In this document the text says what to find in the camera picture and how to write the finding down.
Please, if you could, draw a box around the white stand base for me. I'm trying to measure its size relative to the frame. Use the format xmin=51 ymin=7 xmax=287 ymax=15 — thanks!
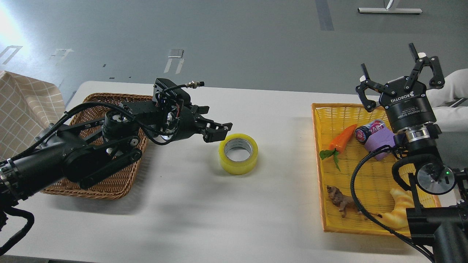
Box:
xmin=357 ymin=0 xmax=423 ymax=15

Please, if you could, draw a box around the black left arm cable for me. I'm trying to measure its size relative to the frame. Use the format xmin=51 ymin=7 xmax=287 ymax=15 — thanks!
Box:
xmin=7 ymin=81 xmax=205 ymax=161

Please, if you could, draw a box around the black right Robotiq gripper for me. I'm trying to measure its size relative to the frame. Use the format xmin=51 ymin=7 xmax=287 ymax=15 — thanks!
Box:
xmin=355 ymin=43 xmax=445 ymax=133

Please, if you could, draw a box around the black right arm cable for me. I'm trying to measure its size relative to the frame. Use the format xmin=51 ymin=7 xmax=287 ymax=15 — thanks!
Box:
xmin=350 ymin=144 xmax=435 ymax=263

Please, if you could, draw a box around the brown wicker basket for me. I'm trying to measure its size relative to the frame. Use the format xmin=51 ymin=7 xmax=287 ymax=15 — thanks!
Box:
xmin=40 ymin=93 xmax=152 ymax=200

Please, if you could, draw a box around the yellow plastic basket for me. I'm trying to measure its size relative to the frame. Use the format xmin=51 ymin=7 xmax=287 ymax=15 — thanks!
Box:
xmin=312 ymin=103 xmax=442 ymax=237

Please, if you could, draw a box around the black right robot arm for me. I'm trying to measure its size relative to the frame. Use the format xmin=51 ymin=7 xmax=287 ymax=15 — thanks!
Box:
xmin=350 ymin=43 xmax=468 ymax=263

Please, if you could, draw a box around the brown toy lion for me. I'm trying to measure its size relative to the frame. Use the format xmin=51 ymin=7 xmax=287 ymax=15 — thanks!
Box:
xmin=326 ymin=185 xmax=369 ymax=220

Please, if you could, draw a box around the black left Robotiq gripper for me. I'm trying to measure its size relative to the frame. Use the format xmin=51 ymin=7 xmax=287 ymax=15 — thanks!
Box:
xmin=166 ymin=105 xmax=233 ymax=143

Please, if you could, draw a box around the white clothed person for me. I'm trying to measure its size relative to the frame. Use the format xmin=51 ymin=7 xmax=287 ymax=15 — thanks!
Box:
xmin=426 ymin=68 xmax=468 ymax=133

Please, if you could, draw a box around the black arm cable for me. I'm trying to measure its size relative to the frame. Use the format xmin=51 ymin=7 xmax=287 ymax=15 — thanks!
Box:
xmin=350 ymin=144 xmax=435 ymax=263
xmin=7 ymin=81 xmax=205 ymax=161

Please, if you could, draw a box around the yellow tape roll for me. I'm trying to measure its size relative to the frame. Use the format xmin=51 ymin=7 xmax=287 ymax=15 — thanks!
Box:
xmin=218 ymin=133 xmax=258 ymax=175

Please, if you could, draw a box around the yellow toy croissant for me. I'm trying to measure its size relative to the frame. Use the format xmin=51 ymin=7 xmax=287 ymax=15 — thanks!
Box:
xmin=377 ymin=188 xmax=415 ymax=230

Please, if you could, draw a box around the small soda can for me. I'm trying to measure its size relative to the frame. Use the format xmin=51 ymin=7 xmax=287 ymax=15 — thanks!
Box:
xmin=354 ymin=119 xmax=386 ymax=143

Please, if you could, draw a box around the beige checked cloth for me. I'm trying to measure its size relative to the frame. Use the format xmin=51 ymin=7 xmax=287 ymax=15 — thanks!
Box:
xmin=0 ymin=70 xmax=65 ymax=160

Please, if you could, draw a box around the purple foam block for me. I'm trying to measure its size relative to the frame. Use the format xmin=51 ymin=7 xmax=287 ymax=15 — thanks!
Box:
xmin=364 ymin=128 xmax=395 ymax=152

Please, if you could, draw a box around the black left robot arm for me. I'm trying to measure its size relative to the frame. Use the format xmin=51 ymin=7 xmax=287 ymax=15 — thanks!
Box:
xmin=1 ymin=78 xmax=232 ymax=255

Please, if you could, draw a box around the orange toy carrot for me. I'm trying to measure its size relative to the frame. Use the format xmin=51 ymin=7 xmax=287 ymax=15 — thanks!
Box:
xmin=319 ymin=124 xmax=357 ymax=171

